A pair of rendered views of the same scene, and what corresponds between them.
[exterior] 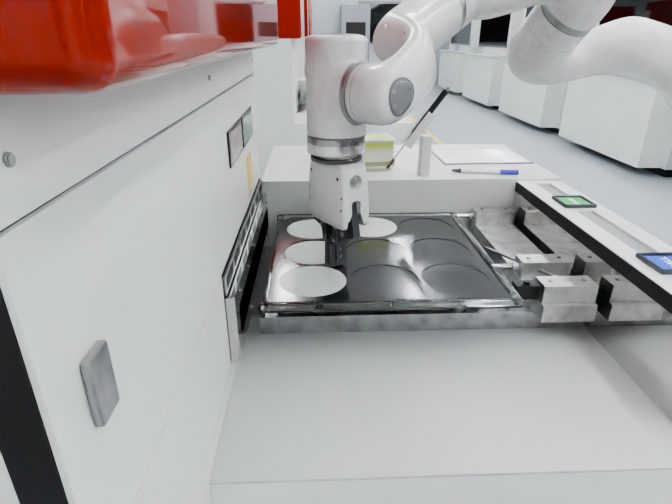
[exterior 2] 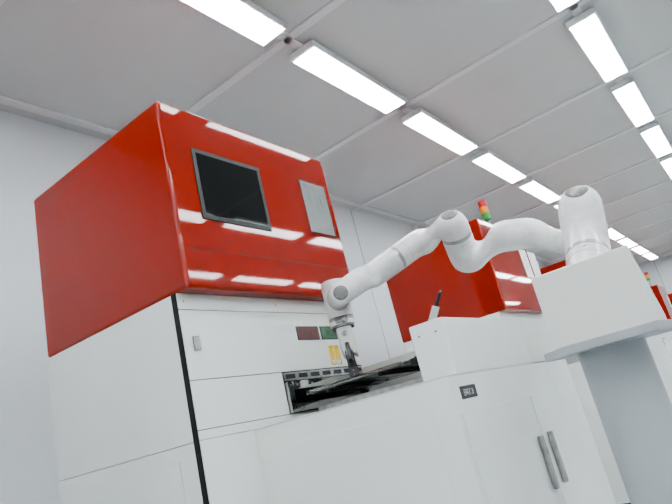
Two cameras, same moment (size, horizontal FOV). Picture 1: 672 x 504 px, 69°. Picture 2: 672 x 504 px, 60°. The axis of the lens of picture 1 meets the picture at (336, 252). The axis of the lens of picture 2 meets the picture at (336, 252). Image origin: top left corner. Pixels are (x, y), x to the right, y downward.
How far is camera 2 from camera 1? 1.51 m
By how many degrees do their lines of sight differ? 54
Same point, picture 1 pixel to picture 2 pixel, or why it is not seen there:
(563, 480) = (359, 405)
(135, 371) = (211, 353)
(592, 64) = (484, 251)
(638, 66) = (504, 243)
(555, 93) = not seen: outside the picture
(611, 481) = (377, 402)
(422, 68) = (350, 280)
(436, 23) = (380, 263)
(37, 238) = (186, 313)
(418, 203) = not seen: hidden behind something
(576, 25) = (450, 239)
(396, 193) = not seen: hidden behind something
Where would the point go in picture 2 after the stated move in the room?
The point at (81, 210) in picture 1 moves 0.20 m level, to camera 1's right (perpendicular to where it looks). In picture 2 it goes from (198, 313) to (245, 290)
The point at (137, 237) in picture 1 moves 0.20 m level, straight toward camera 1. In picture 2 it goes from (217, 327) to (181, 319)
